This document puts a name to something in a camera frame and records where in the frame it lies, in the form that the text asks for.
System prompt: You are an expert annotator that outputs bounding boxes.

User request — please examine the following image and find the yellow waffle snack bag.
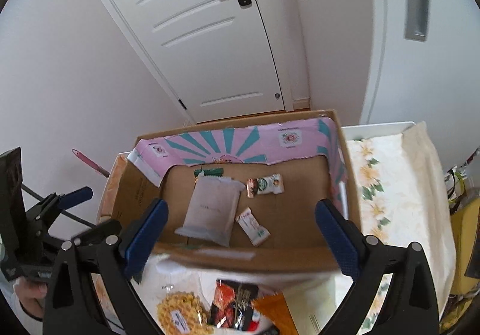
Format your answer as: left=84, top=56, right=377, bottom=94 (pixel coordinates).
left=137, top=256, right=213, bottom=335

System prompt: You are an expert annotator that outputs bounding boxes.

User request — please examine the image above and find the orange snack bag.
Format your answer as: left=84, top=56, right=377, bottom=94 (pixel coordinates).
left=252, top=293, right=299, bottom=335

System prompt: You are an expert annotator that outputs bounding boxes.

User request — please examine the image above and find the black red snack packet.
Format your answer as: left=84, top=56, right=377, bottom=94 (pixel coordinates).
left=208, top=280, right=269, bottom=332

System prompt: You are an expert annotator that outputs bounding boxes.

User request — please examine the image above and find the white bedroom door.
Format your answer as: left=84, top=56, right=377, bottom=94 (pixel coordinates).
left=101, top=0, right=310, bottom=123

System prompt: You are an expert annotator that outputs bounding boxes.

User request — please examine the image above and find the person's left hand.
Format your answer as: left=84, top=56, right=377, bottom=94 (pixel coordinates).
left=14, top=277, right=48, bottom=320

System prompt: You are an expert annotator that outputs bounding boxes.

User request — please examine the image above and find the floral bed sheet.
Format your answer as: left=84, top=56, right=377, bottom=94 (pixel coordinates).
left=98, top=123, right=456, bottom=334

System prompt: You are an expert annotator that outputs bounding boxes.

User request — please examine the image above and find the white grey snack pouch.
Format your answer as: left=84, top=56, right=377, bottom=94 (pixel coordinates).
left=175, top=176, right=246, bottom=247

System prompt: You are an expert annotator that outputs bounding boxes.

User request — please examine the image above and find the green white snack packet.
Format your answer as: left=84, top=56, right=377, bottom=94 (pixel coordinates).
left=247, top=174, right=284, bottom=198

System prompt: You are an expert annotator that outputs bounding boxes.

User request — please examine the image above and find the small white snack packet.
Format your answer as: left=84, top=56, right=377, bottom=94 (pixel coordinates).
left=236, top=207, right=270, bottom=247

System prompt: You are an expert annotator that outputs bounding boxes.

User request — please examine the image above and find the green dark snack packet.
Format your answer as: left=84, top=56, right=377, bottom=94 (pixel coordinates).
left=193, top=168, right=224, bottom=181

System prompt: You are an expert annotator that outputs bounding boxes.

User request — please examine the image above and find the pink cardboard snack box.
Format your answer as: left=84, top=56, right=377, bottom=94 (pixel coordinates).
left=108, top=110, right=360, bottom=272

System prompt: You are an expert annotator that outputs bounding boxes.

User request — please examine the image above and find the white wardrobe door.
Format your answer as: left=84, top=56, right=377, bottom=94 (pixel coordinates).
left=360, top=0, right=479, bottom=169

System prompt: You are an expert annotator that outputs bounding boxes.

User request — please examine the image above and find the pink broom handle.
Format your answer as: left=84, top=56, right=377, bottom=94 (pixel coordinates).
left=72, top=149, right=110, bottom=178

